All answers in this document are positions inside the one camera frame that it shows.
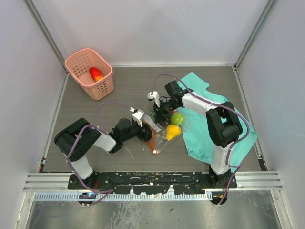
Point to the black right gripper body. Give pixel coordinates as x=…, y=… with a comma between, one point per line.
x=165, y=109

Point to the white slotted cable duct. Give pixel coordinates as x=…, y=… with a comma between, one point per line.
x=90, y=196

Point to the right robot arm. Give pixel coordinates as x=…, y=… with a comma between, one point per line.
x=224, y=127

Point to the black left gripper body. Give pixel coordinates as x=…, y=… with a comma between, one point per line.
x=136, y=130

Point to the yellow fake pear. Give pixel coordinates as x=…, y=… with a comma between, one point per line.
x=172, y=131

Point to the dark green fake avocado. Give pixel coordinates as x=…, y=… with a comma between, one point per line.
x=152, y=114

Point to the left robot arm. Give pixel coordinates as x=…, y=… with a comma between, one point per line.
x=75, y=141

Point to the clear zip top bag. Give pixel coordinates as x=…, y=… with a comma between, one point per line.
x=158, y=142

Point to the green fake apple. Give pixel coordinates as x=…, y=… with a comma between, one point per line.
x=177, y=118

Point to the pink plastic basket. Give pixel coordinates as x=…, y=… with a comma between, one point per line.
x=78, y=65

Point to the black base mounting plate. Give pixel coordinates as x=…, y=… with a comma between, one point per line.
x=152, y=183

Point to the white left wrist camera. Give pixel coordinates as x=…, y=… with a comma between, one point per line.
x=138, y=116

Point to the teal t-shirt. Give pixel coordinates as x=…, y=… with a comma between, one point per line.
x=196, y=136

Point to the red yellow fake mango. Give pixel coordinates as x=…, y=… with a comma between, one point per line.
x=96, y=74

